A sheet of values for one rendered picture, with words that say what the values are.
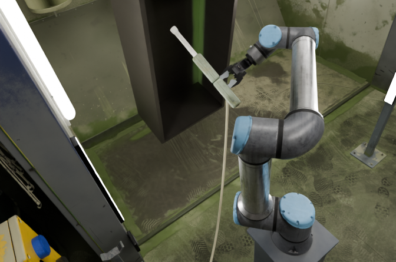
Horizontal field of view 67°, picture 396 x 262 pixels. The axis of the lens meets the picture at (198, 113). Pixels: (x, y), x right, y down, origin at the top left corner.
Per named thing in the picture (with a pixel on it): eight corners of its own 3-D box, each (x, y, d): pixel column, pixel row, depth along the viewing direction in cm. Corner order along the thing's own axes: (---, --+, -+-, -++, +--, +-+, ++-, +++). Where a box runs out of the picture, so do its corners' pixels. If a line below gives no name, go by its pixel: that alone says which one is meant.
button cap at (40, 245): (48, 239, 69) (38, 245, 69) (38, 229, 66) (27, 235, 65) (53, 257, 66) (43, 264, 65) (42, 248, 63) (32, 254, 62)
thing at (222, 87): (243, 99, 159) (240, 103, 137) (236, 105, 160) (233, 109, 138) (185, 30, 162) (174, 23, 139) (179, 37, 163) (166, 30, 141)
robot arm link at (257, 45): (273, 23, 133) (273, 27, 143) (251, 43, 136) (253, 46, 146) (287, 39, 132) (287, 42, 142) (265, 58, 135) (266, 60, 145)
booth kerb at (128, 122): (85, 152, 281) (80, 143, 273) (85, 151, 283) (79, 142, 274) (288, 44, 376) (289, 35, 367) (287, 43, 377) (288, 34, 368)
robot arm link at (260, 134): (271, 235, 136) (283, 151, 78) (233, 228, 140) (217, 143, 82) (273, 204, 145) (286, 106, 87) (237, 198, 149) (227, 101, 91)
